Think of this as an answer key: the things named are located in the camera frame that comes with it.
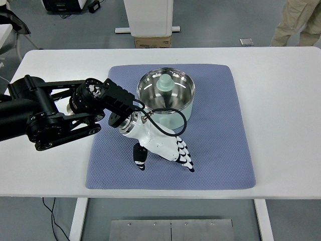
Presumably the grey metal plate with screws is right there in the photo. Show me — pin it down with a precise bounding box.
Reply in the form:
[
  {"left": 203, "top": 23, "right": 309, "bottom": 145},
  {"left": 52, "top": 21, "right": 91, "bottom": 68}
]
[{"left": 109, "top": 218, "right": 234, "bottom": 241}]

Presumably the black equipment case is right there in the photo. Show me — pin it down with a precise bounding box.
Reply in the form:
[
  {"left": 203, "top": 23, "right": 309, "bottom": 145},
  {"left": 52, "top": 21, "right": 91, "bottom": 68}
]
[{"left": 41, "top": 0, "right": 88, "bottom": 15}]

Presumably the green pot with handle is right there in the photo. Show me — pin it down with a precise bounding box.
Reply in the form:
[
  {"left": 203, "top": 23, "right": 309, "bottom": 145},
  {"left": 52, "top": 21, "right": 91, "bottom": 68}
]
[{"left": 136, "top": 67, "right": 196, "bottom": 131}]

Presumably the brown cardboard box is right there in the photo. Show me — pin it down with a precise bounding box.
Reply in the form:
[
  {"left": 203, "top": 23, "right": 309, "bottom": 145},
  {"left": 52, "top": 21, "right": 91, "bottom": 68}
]
[{"left": 133, "top": 35, "right": 172, "bottom": 49}]

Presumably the white table leg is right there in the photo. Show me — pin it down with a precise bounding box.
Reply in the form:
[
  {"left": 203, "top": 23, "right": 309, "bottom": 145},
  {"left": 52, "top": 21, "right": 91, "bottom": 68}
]
[
  {"left": 253, "top": 199, "right": 274, "bottom": 241},
  {"left": 69, "top": 198, "right": 89, "bottom": 241}
]

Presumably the blue textured mat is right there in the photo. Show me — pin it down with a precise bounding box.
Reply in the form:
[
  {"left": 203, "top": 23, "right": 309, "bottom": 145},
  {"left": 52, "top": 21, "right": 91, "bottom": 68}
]
[{"left": 85, "top": 64, "right": 256, "bottom": 191}]

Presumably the person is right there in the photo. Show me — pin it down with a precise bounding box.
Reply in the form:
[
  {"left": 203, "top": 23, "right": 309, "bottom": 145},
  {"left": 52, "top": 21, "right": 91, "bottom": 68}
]
[{"left": 269, "top": 0, "right": 321, "bottom": 48}]

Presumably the glass lid green knob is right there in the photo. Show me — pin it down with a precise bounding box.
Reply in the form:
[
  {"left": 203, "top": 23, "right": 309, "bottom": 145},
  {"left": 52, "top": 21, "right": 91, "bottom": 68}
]
[{"left": 136, "top": 67, "right": 196, "bottom": 114}]

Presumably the thin black floor cable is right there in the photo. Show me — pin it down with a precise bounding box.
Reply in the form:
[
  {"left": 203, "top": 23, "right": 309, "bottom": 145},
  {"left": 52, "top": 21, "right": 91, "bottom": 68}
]
[{"left": 42, "top": 197, "right": 70, "bottom": 241}]

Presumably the white pedestal stand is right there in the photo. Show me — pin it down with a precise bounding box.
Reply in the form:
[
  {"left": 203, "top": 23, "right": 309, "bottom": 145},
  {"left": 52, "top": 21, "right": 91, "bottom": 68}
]
[{"left": 114, "top": 0, "right": 181, "bottom": 38}]

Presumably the white furniture piece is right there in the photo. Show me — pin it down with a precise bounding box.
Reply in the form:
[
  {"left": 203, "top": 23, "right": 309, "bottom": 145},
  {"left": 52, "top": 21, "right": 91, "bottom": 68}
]
[{"left": 0, "top": 24, "right": 23, "bottom": 61}]

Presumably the small black box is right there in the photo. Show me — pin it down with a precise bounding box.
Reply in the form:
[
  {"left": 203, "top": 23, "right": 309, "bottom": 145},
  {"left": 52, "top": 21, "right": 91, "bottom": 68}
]
[{"left": 88, "top": 0, "right": 101, "bottom": 13}]

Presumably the black cloth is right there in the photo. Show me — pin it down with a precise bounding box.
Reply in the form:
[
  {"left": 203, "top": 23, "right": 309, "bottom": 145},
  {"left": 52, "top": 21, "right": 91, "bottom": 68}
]
[{"left": 0, "top": 5, "right": 32, "bottom": 36}]

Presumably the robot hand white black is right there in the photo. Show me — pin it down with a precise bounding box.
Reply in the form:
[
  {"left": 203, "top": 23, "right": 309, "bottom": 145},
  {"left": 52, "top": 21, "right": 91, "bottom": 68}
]
[{"left": 121, "top": 117, "right": 196, "bottom": 173}]

